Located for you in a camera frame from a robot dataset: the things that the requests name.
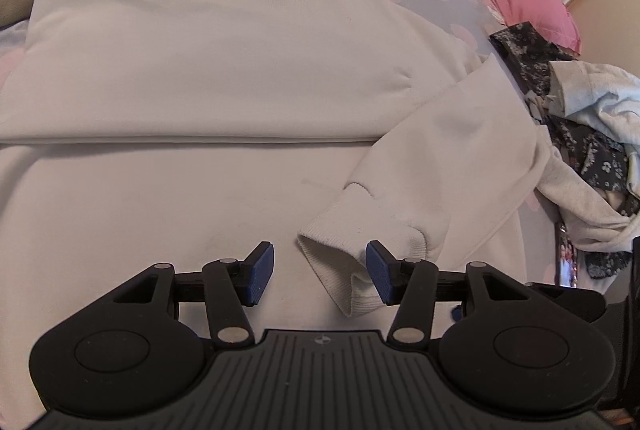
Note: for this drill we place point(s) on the black floral garment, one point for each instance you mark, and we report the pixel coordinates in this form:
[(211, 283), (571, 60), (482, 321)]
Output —
[(602, 234)]

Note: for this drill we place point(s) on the light grey garment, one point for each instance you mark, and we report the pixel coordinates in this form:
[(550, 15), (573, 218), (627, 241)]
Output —
[(591, 112)]

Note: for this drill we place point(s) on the white sweatshirt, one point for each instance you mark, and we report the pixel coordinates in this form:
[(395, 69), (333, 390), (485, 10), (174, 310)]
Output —
[(98, 117)]

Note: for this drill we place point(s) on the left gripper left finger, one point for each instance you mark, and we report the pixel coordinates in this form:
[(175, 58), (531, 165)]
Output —
[(230, 286)]

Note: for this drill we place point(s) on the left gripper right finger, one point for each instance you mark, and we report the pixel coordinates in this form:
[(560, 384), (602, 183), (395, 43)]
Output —
[(411, 285)]

